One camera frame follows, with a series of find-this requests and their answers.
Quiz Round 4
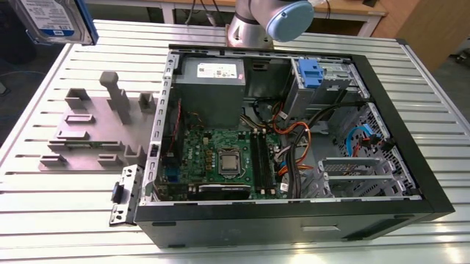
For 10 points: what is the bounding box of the blue data wire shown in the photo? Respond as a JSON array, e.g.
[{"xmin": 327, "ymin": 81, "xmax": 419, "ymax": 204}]
[{"xmin": 344, "ymin": 125, "xmax": 370, "ymax": 157}]

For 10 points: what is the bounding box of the red yellow black power wire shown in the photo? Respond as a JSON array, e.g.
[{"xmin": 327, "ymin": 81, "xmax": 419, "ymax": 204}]
[{"xmin": 362, "ymin": 134, "xmax": 395, "ymax": 152}]

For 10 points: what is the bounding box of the hard disk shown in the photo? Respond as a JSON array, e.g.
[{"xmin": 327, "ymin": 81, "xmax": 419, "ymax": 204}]
[{"xmin": 9, "ymin": 0, "xmax": 100, "ymax": 46}]

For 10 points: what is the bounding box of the metal disk bay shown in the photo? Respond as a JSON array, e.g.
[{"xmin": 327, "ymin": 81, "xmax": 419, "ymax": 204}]
[{"xmin": 318, "ymin": 157, "xmax": 408, "ymax": 199}]

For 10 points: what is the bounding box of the green motherboard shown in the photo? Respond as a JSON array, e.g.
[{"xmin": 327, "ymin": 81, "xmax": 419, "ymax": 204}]
[{"xmin": 156, "ymin": 128, "xmax": 292, "ymax": 201}]

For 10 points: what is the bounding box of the CPU socket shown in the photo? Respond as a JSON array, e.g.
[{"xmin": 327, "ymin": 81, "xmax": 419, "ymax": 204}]
[{"xmin": 215, "ymin": 146, "xmax": 246, "ymax": 180}]

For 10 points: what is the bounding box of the silver CPU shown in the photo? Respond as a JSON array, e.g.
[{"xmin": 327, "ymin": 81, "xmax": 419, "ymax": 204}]
[{"xmin": 219, "ymin": 155, "xmax": 240, "ymax": 171}]

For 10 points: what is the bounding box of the black RAM slot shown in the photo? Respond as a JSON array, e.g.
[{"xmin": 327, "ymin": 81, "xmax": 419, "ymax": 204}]
[
  {"xmin": 259, "ymin": 129, "xmax": 276, "ymax": 195},
  {"xmin": 251, "ymin": 129, "xmax": 267, "ymax": 196}
]

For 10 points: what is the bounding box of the grey power supply unit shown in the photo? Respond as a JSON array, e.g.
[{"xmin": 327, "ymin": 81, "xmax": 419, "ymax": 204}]
[{"xmin": 171, "ymin": 56, "xmax": 247, "ymax": 130}]

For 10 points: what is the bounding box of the metal optical drive cage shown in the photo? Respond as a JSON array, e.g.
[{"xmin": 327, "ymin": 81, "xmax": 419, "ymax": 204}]
[{"xmin": 284, "ymin": 57, "xmax": 370, "ymax": 122}]

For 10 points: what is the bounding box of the black graphics card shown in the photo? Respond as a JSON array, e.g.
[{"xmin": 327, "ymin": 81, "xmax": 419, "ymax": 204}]
[{"xmin": 153, "ymin": 181, "xmax": 254, "ymax": 202}]

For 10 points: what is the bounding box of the blue plastic drive latch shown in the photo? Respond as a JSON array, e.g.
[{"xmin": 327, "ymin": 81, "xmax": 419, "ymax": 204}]
[{"xmin": 298, "ymin": 59, "xmax": 326, "ymax": 89}]

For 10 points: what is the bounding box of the black PC case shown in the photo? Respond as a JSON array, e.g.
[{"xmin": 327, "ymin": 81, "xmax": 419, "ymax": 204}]
[{"xmin": 108, "ymin": 43, "xmax": 457, "ymax": 250}]

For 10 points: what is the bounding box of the grey parts rack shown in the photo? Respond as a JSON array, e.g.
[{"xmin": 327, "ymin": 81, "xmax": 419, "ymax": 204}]
[{"xmin": 39, "ymin": 71, "xmax": 159, "ymax": 173}]

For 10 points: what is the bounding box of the blue video port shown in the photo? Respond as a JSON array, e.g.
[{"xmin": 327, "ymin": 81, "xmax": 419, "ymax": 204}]
[{"xmin": 111, "ymin": 181, "xmax": 125, "ymax": 203}]

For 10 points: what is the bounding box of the green RAM stick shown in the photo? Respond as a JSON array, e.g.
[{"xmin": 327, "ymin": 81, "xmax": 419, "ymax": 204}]
[{"xmin": 64, "ymin": 140, "xmax": 105, "ymax": 149}]

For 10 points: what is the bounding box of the wooden cabinet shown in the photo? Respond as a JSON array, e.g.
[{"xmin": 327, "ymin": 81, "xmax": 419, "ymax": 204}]
[{"xmin": 370, "ymin": 0, "xmax": 470, "ymax": 73}]

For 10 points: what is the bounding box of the thin red wire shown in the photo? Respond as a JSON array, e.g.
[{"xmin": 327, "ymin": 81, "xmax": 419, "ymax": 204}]
[{"xmin": 168, "ymin": 97, "xmax": 184, "ymax": 159}]

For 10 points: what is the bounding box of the orange wire bundle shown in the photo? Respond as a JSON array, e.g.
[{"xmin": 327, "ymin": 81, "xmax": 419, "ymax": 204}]
[{"xmin": 271, "ymin": 120, "xmax": 316, "ymax": 177}]

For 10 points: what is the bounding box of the thick black cable bundle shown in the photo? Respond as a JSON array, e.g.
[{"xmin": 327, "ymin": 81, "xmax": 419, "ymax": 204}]
[{"xmin": 286, "ymin": 101, "xmax": 368, "ymax": 199}]

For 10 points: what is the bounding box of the metal card latch bracket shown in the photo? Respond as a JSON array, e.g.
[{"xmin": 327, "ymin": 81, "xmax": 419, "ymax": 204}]
[{"xmin": 108, "ymin": 163, "xmax": 144, "ymax": 228}]

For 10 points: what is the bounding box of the wooden desk white frame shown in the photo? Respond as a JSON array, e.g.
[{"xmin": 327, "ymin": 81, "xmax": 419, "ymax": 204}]
[{"xmin": 145, "ymin": 0, "xmax": 390, "ymax": 38}]

